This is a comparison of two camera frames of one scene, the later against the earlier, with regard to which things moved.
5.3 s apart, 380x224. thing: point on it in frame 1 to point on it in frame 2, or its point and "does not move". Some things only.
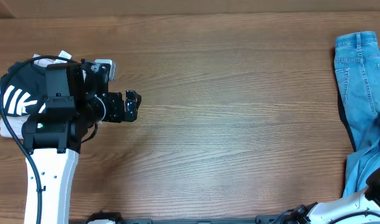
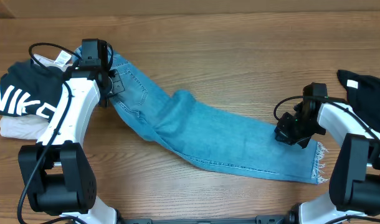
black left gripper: (118, 114) to (119, 86)
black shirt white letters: (23, 92) does not move
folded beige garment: (16, 123) does not move
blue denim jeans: (363, 76) to (177, 126)
